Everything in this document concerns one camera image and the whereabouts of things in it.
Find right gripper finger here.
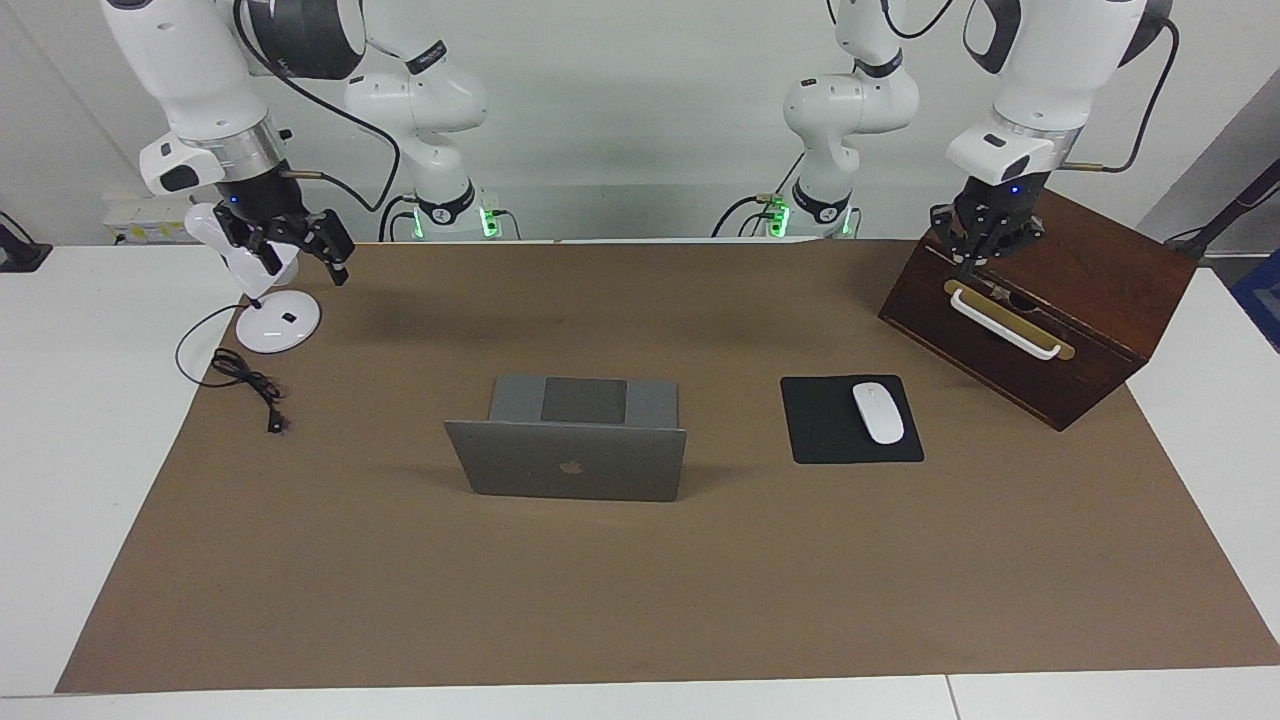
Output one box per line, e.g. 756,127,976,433
213,215,286,278
300,208,356,288

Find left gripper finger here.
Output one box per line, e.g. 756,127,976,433
978,220,1047,263
930,203,976,284

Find silver grey laptop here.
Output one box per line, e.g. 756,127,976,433
444,375,689,503

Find white desk lamp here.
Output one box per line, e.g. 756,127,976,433
184,202,322,354

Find dark brown wooden box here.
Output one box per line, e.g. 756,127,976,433
878,185,1198,432

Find white power strip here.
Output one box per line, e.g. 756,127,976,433
103,195,196,246

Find white computer mouse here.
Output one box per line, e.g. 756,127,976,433
852,382,905,445

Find black stand pole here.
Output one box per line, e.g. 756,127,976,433
1165,158,1280,263

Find black table clamp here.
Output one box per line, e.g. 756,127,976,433
0,212,53,273

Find black mouse pad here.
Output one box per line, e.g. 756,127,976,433
780,375,925,465

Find blue bin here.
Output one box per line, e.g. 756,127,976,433
1232,250,1280,353

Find brown table mat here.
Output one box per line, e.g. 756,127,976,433
55,238,1280,694

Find black right base cable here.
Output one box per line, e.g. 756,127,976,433
378,195,421,243

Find black base cable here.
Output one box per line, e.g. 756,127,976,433
712,150,806,238
378,195,421,243

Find white box handle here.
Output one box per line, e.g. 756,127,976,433
948,288,1063,360

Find gold handle plate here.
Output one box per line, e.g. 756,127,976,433
943,279,1076,361

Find black lamp power cable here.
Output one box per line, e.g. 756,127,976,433
176,303,286,435

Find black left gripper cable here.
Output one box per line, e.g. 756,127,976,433
960,0,1183,173

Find black left base cable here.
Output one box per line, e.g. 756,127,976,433
712,150,806,238

